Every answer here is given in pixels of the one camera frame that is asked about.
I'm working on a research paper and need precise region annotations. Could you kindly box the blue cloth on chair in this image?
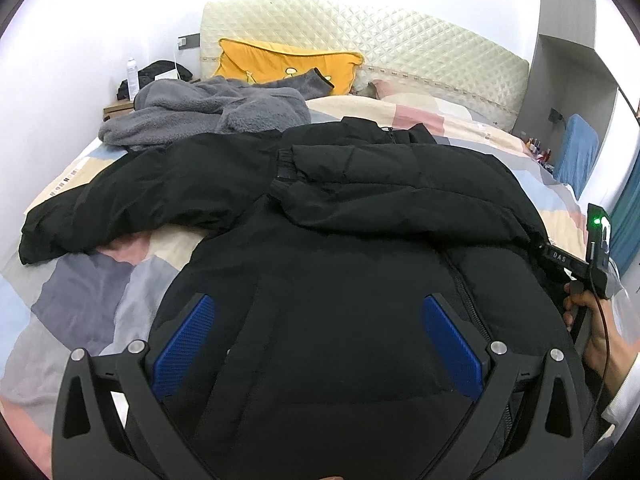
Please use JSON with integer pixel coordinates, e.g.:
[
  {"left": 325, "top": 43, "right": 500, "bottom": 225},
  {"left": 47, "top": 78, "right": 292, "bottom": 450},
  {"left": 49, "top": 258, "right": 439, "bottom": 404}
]
[{"left": 552, "top": 114, "right": 600, "bottom": 197}]

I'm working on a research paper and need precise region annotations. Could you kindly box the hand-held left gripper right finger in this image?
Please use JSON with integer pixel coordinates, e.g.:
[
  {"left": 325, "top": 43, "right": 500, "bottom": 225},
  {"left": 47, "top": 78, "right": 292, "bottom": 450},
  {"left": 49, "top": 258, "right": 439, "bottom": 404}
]
[{"left": 422, "top": 292, "right": 601, "bottom": 480}]

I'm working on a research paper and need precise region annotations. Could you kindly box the grey wardrobe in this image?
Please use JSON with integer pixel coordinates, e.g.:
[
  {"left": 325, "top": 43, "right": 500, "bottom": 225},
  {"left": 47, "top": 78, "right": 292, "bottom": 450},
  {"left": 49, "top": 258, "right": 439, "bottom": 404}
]
[{"left": 514, "top": 0, "right": 640, "bottom": 138}]

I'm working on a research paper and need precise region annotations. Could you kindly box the cream quilted headboard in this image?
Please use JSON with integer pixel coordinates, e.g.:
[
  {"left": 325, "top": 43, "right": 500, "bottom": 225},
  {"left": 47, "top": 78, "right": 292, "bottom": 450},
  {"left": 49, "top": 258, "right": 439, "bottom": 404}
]
[{"left": 199, "top": 0, "right": 531, "bottom": 133}]

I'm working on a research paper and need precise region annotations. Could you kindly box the pink checked pillow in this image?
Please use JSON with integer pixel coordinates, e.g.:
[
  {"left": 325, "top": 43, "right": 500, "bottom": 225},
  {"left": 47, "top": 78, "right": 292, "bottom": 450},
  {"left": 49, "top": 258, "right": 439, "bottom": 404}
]
[{"left": 370, "top": 79, "right": 451, "bottom": 107}]

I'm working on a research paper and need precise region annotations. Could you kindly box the black cable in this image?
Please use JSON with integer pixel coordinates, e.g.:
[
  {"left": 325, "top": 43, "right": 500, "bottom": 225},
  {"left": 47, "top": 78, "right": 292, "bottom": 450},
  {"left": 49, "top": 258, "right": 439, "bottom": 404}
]
[{"left": 582, "top": 255, "right": 613, "bottom": 461}]

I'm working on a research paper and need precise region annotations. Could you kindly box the blue curtain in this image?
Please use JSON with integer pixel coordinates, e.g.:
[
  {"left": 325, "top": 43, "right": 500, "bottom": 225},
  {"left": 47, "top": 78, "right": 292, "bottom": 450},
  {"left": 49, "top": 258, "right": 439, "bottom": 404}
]
[{"left": 607, "top": 157, "right": 640, "bottom": 273}]

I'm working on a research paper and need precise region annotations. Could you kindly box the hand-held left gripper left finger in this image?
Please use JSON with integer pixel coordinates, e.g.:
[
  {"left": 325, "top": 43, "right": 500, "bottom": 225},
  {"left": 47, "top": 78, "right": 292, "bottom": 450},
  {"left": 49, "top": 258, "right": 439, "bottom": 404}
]
[{"left": 51, "top": 294, "right": 221, "bottom": 480}]

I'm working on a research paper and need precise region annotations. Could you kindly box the person's right hand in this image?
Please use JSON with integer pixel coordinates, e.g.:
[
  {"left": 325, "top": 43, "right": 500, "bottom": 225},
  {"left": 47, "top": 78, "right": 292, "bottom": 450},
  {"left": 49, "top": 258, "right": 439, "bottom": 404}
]
[{"left": 561, "top": 282, "right": 632, "bottom": 396}]

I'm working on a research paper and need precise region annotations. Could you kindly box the checked pastel quilt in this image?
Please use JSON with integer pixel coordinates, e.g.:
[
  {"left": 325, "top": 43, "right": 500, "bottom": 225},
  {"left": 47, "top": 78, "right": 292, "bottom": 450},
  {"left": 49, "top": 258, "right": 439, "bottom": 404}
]
[{"left": 0, "top": 94, "right": 596, "bottom": 466}]

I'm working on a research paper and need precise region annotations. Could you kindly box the yellow pillow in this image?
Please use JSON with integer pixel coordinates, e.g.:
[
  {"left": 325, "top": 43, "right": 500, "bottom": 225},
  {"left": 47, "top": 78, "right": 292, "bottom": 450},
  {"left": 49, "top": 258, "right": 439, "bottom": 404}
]
[{"left": 212, "top": 37, "right": 364, "bottom": 97}]

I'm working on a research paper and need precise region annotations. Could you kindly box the grey fleece garment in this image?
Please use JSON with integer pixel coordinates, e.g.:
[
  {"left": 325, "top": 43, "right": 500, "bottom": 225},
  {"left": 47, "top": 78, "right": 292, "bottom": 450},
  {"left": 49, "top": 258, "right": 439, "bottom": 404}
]
[{"left": 98, "top": 67, "right": 335, "bottom": 153}]

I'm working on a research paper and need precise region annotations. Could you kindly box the wooden nightstand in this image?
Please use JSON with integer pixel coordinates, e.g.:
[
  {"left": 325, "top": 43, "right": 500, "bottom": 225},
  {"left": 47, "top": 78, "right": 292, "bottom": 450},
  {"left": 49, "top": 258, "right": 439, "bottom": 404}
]
[{"left": 102, "top": 100, "right": 136, "bottom": 122}]

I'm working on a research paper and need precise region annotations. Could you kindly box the cluster of small bottles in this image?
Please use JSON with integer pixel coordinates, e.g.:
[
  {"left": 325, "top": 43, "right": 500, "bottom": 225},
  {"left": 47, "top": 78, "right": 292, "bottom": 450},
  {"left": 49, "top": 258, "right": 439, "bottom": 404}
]
[{"left": 524, "top": 135, "right": 554, "bottom": 167}]

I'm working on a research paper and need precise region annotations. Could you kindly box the black bag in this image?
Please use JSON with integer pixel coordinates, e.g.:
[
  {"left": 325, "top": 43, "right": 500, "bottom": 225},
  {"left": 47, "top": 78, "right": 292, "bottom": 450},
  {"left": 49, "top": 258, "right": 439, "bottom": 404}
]
[{"left": 116, "top": 60, "right": 193, "bottom": 102}]

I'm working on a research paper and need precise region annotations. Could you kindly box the person's right forearm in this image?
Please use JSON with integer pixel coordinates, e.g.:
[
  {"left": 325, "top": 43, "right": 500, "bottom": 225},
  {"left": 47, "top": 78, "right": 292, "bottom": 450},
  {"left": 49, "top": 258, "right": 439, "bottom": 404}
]
[{"left": 600, "top": 345, "right": 640, "bottom": 433}]

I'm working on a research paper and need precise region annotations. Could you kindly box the black puffer jacket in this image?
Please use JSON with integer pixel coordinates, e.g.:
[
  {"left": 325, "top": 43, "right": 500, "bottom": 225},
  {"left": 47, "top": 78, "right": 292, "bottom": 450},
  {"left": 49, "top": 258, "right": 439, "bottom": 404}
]
[{"left": 19, "top": 116, "right": 601, "bottom": 480}]

